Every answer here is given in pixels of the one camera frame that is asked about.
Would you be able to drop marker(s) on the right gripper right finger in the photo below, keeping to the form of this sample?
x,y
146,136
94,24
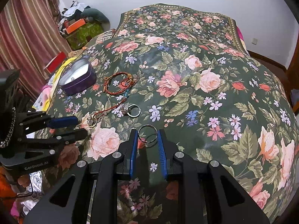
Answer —
x,y
167,149

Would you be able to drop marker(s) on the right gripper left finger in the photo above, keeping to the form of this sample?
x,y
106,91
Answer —
x,y
128,149

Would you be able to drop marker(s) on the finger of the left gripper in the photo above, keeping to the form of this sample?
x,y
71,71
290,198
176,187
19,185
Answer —
x,y
72,136
62,122

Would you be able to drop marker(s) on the purple jewelry tin box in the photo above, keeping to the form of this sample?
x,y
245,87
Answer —
x,y
80,76

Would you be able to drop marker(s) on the red flat box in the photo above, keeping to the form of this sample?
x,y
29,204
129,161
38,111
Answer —
x,y
55,63

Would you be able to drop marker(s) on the yellow blanket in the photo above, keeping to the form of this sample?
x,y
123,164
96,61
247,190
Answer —
x,y
47,98

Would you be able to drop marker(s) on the floral bed cover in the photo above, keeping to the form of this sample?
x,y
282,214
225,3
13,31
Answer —
x,y
186,72

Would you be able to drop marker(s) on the striped pink curtain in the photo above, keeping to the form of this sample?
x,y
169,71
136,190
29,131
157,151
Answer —
x,y
30,39

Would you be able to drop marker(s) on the orange box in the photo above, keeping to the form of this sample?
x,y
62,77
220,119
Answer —
x,y
71,28

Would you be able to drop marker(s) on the patterned beige quilt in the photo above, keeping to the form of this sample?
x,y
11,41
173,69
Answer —
x,y
105,36

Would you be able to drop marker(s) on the gold ring charm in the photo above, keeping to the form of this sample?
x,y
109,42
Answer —
x,y
92,122

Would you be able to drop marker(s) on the white wall socket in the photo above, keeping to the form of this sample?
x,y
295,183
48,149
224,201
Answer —
x,y
254,41

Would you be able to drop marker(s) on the wooden door frame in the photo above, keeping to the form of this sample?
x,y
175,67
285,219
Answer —
x,y
292,75

